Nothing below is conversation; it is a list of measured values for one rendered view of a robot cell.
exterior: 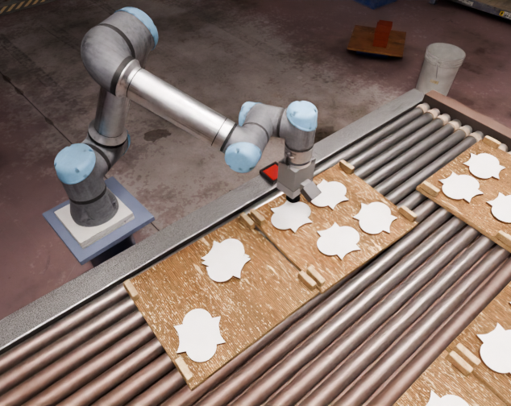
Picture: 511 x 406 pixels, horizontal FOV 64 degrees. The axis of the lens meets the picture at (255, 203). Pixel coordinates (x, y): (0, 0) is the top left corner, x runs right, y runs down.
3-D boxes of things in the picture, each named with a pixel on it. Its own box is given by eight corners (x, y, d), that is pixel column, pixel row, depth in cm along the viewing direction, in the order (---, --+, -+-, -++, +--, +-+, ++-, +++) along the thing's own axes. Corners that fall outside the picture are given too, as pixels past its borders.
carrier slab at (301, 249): (247, 216, 130) (247, 213, 129) (338, 165, 147) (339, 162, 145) (321, 295, 111) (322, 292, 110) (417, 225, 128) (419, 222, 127)
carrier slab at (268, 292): (123, 287, 112) (122, 283, 111) (242, 217, 130) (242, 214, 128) (191, 391, 94) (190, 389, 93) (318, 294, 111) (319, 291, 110)
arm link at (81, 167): (58, 196, 125) (40, 163, 115) (84, 169, 134) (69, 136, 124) (91, 205, 122) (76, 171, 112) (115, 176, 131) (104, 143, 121)
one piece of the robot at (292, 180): (310, 173, 101) (304, 216, 113) (333, 156, 105) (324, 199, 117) (276, 151, 107) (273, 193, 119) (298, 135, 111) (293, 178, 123)
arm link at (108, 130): (72, 163, 131) (89, 14, 90) (98, 136, 141) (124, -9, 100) (105, 181, 132) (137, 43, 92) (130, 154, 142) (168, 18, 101)
